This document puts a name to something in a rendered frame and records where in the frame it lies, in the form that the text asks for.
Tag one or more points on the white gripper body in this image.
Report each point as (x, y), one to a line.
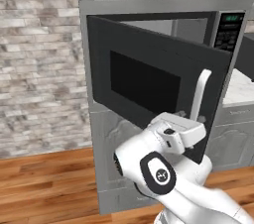
(188, 130)

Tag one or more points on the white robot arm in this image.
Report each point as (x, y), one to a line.
(185, 198)

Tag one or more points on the grey base cabinet door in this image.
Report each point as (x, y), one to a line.
(231, 147)

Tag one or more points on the black microwave door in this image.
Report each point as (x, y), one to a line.
(142, 79)

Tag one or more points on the grey cabinet door under microwave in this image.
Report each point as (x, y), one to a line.
(107, 148)

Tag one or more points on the silver microwave oven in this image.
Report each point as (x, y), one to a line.
(228, 33)

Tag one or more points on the grey base cabinet drawer front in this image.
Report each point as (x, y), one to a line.
(236, 115)

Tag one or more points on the grey tall cabinet frame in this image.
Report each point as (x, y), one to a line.
(84, 69)

